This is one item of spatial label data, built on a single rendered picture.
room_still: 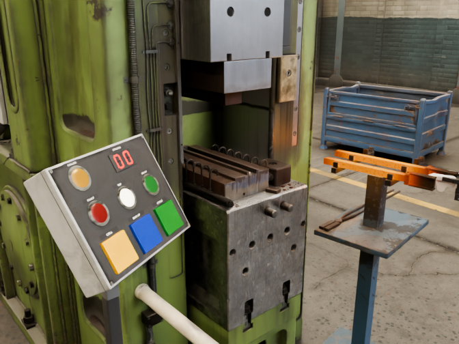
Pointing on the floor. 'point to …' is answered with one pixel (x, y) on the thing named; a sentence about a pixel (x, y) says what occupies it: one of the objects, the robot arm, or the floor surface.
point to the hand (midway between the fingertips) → (434, 172)
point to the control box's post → (112, 316)
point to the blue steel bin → (386, 119)
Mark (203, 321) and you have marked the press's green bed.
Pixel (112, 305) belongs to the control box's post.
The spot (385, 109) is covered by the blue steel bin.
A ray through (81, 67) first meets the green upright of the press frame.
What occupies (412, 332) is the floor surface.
